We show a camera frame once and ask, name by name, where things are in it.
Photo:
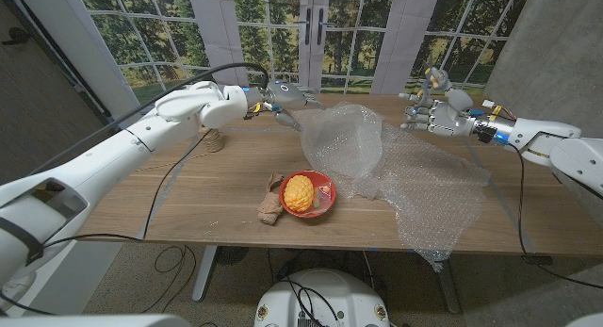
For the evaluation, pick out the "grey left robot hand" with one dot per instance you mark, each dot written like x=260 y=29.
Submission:
x=285 y=96

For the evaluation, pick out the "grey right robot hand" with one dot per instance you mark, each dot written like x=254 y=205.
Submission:
x=447 y=119

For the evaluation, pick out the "clear bubble wrap sheet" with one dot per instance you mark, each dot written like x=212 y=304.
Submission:
x=348 y=138

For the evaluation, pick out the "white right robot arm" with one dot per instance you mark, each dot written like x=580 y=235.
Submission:
x=546 y=134

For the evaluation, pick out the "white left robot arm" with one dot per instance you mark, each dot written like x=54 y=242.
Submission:
x=118 y=152

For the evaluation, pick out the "red bowl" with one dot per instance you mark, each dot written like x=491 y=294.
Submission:
x=328 y=203

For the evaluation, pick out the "brown twine spool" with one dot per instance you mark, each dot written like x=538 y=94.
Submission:
x=214 y=141

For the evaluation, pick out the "yellow textured toy fruit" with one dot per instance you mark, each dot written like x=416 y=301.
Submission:
x=298 y=193

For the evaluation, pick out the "small wrapped candy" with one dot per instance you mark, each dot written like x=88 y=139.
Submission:
x=324 y=191

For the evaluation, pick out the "crumpled beige cloth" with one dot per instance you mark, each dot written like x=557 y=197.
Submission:
x=270 y=207

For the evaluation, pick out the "printed forest window backdrop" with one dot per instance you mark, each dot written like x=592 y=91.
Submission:
x=155 y=35

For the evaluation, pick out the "black flat floor plate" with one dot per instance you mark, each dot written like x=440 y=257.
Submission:
x=537 y=260

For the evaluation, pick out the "black round ribbed object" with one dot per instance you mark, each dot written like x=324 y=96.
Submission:
x=231 y=255

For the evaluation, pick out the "grey table leg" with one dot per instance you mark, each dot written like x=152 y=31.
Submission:
x=450 y=289

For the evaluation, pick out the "white table leg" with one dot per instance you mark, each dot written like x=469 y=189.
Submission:
x=203 y=275

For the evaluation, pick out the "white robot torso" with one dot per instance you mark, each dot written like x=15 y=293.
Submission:
x=358 y=299

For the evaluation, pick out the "black wall hook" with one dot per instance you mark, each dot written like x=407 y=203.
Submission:
x=19 y=34

